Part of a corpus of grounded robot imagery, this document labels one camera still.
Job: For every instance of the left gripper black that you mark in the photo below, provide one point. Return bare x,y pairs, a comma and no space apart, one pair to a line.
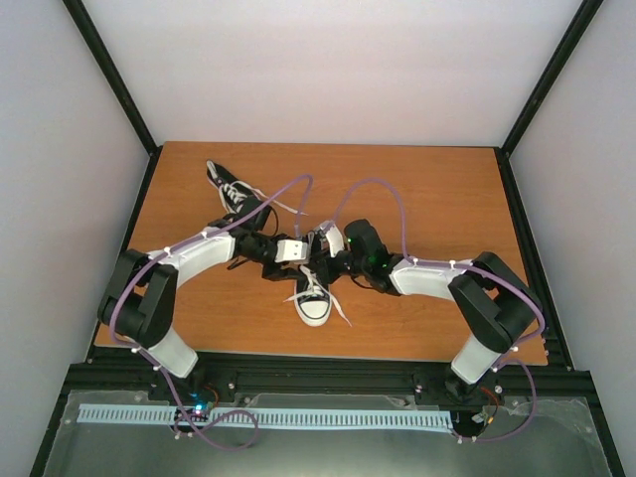
277,273

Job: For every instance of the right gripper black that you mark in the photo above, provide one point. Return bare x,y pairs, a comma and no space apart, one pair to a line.
325,268

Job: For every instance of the black white sneaker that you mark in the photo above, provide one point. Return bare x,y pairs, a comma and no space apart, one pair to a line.
313,300
236,197

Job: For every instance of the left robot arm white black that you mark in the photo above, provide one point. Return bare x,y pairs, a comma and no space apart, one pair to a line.
139,300

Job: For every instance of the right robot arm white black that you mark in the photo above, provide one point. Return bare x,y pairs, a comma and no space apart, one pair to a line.
495,303

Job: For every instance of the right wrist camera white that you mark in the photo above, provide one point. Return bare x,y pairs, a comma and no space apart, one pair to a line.
329,233

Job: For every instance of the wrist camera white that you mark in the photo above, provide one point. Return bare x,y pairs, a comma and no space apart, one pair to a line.
329,233
292,250

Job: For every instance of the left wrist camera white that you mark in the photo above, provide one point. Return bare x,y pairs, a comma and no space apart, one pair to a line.
292,250

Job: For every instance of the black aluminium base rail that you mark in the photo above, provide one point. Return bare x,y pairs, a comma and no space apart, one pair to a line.
231,377

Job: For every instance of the left black frame post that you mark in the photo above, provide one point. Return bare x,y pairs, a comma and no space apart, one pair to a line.
99,51

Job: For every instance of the black frame post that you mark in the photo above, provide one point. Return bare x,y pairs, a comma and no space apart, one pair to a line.
567,44
99,51

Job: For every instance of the light blue slotted cable duct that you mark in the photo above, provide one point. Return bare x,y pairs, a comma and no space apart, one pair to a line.
270,418

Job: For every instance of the right black frame post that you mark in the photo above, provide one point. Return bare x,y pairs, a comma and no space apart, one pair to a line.
567,44

